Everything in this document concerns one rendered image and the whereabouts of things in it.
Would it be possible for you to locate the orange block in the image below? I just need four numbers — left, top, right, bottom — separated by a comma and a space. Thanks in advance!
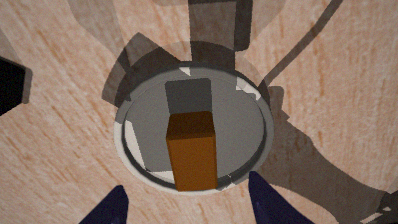
166, 111, 218, 192

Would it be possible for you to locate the black block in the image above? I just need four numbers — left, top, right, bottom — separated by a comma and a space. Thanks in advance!
0, 59, 25, 116

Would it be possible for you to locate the white round saucer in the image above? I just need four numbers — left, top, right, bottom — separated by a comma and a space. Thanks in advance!
113, 62, 274, 196

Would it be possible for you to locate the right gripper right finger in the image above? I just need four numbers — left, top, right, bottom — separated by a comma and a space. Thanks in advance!
248, 171, 315, 224

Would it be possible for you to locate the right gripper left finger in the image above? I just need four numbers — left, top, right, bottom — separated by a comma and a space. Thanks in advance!
79, 185, 129, 224

